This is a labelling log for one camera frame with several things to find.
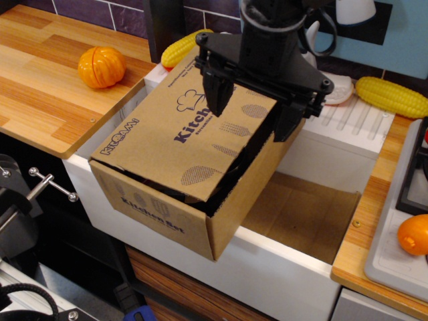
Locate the white toy sink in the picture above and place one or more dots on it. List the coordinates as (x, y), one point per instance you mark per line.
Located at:
(277, 276)

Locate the white toy faucet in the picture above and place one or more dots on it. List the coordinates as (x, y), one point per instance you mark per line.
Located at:
(311, 35)

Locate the yellow toy corn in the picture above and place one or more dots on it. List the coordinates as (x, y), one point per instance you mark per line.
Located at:
(392, 97)
(178, 50)

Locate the yellow toy corn right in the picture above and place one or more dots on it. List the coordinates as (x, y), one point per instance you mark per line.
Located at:
(392, 97)

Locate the orange toy fruit right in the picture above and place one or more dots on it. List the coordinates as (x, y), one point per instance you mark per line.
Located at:
(412, 235)

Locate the brown cardboard kitchen set box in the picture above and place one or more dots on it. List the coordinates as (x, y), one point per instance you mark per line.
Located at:
(175, 167)

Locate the grey toy stove top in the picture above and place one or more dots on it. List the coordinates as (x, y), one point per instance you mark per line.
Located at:
(388, 263)

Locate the white lamp shade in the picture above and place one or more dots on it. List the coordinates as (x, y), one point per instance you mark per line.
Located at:
(352, 12)

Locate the yellow toy corn left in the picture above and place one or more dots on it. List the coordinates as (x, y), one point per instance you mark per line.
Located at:
(178, 50)

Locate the blue clamp handle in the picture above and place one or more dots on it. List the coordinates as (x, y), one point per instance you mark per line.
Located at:
(142, 313)

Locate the black metal clamp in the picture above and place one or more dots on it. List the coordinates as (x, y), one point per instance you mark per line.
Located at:
(19, 207)

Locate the orange toy pumpkin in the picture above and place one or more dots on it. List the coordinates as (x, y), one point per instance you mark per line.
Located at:
(101, 67)

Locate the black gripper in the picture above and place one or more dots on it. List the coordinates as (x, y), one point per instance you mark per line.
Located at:
(265, 57)

